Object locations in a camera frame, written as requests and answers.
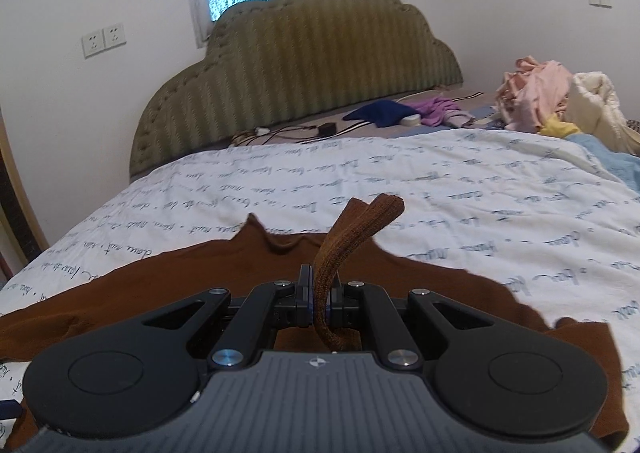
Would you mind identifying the black charger with cables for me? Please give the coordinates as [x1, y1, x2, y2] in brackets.
[232, 121, 346, 146]

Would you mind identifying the olive green padded headboard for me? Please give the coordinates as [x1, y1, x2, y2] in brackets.
[129, 0, 463, 176]

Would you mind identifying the purple garment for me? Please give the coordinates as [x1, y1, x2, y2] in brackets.
[410, 96, 475, 128]

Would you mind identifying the white double wall socket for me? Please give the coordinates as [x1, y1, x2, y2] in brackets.
[81, 23, 127, 58]

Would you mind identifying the yellow garment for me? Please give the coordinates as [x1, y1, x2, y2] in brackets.
[538, 114, 582, 139]

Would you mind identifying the brown knit sweater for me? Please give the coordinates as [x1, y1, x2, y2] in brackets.
[1, 198, 629, 447]

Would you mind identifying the cream white jacket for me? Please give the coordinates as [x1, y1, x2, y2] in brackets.
[563, 72, 639, 156]

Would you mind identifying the pink clothes pile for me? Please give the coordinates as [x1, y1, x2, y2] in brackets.
[495, 56, 573, 133]

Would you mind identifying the white script-print quilt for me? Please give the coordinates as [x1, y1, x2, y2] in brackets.
[1, 130, 639, 407]

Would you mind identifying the dark blue cloth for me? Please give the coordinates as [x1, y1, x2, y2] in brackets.
[343, 100, 421, 128]

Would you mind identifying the light blue garment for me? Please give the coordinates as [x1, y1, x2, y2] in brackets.
[567, 133, 640, 193]

